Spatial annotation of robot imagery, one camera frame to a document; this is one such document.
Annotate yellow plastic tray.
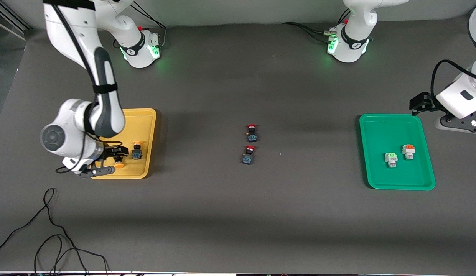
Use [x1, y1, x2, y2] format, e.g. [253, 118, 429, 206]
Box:
[90, 108, 157, 180]

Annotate green plastic tray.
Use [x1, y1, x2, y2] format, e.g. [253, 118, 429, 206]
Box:
[359, 114, 436, 191]

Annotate dark grey table cover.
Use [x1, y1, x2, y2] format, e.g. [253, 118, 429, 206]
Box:
[0, 15, 476, 274]

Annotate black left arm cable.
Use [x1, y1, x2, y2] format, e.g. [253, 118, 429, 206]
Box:
[430, 59, 476, 100]

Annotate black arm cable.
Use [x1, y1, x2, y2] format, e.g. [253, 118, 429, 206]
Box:
[430, 59, 476, 100]
[50, 0, 108, 173]

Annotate thin black loose cable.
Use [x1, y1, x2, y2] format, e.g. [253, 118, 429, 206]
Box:
[0, 188, 110, 276]

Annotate black right arm base cables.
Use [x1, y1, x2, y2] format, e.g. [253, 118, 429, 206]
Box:
[134, 2, 166, 48]

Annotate black arm base cables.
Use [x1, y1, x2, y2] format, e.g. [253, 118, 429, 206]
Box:
[134, 2, 166, 48]
[282, 10, 351, 43]

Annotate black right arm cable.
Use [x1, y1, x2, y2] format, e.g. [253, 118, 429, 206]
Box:
[50, 0, 108, 173]

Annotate black left arm base cables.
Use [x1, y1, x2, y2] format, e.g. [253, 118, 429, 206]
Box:
[282, 10, 351, 43]

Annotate aluminium frame rail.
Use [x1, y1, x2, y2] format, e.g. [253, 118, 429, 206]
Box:
[0, 0, 31, 41]

